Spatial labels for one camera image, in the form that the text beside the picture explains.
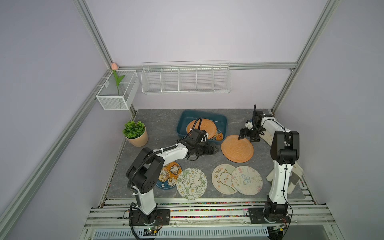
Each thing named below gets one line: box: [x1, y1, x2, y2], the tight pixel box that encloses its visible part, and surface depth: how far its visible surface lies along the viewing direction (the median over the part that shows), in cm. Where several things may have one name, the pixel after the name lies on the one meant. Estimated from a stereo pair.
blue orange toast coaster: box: [156, 161, 182, 190], surface depth 88 cm
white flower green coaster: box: [176, 167, 208, 201], surface depth 86 cm
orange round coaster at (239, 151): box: [221, 134, 254, 164], surface depth 101 cm
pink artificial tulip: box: [111, 62, 125, 96], surface depth 91 cm
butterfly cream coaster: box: [231, 166, 263, 196], surface depth 87 cm
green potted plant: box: [122, 120, 149, 147], surface depth 93 cm
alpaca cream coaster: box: [211, 164, 238, 195], surface depth 88 cm
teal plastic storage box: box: [176, 110, 228, 145], surface depth 111 cm
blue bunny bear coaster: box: [210, 126, 224, 141], surface depth 107 cm
